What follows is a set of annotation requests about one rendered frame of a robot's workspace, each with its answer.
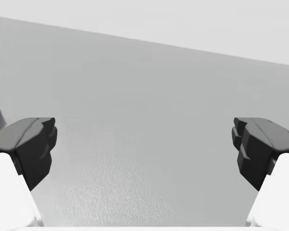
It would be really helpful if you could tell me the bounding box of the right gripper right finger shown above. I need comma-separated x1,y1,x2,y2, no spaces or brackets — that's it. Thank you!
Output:
231,117,289,228

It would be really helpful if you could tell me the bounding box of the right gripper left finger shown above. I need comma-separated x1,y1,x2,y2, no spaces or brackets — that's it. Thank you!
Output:
0,117,58,228

